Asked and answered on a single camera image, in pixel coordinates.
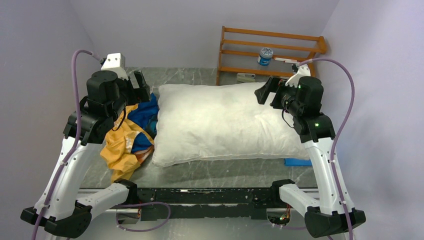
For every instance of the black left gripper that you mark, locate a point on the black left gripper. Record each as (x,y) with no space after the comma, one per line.
(138,95)

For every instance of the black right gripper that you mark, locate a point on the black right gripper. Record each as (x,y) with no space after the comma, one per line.
(262,92)

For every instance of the blue and orange pillowcase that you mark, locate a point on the blue and orange pillowcase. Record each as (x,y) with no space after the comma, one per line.
(132,140)

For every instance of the white pillow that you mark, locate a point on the white pillow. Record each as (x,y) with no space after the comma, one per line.
(209,123)

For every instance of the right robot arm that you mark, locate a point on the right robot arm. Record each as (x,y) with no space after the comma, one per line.
(334,212)

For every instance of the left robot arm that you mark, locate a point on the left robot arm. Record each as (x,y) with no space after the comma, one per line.
(59,210)

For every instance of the blue round jar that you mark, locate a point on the blue round jar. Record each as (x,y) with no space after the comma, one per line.
(265,56)

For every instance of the red and white marker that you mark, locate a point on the red and white marker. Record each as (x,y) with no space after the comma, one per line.
(286,60)

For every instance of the blue foam pad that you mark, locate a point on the blue foam pad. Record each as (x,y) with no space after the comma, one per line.
(294,162)

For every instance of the orange wooden rack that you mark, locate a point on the orange wooden rack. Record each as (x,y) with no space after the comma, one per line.
(320,47)

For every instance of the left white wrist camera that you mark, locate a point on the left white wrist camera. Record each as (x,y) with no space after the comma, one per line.
(115,62)

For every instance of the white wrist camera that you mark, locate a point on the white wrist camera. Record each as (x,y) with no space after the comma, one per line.
(115,62)
(299,72)

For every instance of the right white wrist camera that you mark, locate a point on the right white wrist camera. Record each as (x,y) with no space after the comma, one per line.
(299,72)

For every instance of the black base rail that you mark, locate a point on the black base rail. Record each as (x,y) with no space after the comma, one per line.
(256,203)

